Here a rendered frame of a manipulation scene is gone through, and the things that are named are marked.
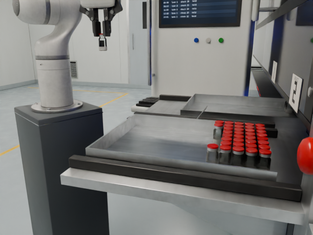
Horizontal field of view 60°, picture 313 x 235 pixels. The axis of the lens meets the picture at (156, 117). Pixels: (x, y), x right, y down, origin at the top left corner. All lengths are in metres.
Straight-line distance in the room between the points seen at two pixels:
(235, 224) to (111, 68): 6.19
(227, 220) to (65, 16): 0.84
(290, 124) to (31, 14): 0.86
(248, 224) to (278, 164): 0.13
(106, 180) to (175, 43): 1.04
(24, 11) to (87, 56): 5.89
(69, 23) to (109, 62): 5.58
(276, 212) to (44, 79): 0.86
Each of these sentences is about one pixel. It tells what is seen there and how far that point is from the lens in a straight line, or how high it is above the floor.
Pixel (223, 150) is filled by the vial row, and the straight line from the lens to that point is 0.50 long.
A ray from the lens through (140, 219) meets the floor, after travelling 1.87.
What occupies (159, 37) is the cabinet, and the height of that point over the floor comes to 1.12.
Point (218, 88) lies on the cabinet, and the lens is 1.38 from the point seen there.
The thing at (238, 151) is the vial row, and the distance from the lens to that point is 0.50.
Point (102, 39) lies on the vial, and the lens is 0.78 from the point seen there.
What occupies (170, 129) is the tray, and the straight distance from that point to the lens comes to 0.73.
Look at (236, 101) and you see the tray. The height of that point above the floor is 0.89.
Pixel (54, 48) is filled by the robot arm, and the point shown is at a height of 1.08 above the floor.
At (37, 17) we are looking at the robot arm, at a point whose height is 1.19.
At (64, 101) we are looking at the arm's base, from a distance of 1.07.
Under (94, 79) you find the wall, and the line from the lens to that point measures 6.87.
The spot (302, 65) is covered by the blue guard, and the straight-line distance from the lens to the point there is 0.55.
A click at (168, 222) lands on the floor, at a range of 1.84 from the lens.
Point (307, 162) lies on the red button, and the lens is 0.32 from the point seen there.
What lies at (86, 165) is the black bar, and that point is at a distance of 0.53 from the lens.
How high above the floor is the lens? 1.12
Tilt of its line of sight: 16 degrees down
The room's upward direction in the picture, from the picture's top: straight up
